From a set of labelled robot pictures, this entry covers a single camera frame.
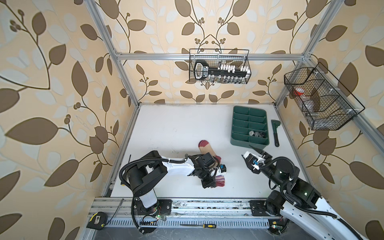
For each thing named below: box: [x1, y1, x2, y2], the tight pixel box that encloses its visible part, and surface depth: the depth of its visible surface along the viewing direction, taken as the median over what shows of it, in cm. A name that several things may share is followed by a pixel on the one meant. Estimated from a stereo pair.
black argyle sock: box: [249, 130, 267, 138], surface depth 98 cm
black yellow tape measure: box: [86, 211, 108, 230], surface depth 70 cm
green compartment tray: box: [230, 105, 270, 150], surface depth 101 cm
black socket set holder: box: [194, 60, 250, 84], surface depth 86 cm
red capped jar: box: [293, 87, 305, 96], surface depth 84 cm
